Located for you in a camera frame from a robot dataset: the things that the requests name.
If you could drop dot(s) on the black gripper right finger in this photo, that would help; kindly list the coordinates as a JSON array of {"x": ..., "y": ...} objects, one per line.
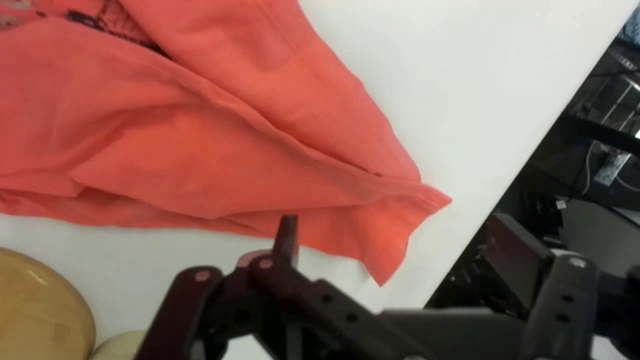
[{"x": 565, "y": 297}]

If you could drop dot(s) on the peach printed shirt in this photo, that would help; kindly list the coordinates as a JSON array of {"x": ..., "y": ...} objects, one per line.
[{"x": 221, "y": 114}]

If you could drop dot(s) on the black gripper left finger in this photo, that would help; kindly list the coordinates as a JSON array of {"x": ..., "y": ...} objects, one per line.
[{"x": 269, "y": 298}]

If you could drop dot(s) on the wooden mug tree stand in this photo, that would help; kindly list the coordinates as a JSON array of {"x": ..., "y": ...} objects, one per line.
[{"x": 42, "y": 316}]

